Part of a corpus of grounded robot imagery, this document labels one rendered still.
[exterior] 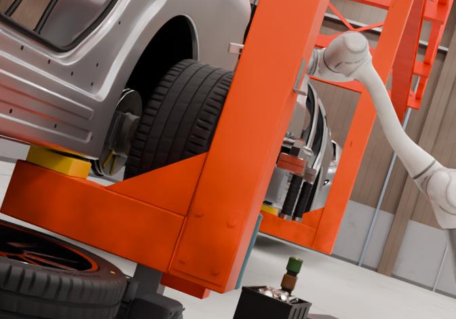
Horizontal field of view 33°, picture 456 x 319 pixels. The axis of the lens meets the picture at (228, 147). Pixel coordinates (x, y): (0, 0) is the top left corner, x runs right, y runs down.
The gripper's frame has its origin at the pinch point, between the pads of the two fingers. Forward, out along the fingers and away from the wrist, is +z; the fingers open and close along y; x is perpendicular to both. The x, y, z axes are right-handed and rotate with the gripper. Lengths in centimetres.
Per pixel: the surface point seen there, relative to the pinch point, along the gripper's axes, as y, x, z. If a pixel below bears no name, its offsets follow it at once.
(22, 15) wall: 912, -256, 162
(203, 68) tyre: 1.6, -9.3, 9.9
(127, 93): 7.7, -24.6, 33.2
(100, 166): -3, -49, 39
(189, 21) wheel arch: 25.0, 0.1, 15.1
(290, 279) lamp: -66, -45, -17
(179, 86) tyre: -9.8, -13.1, 18.1
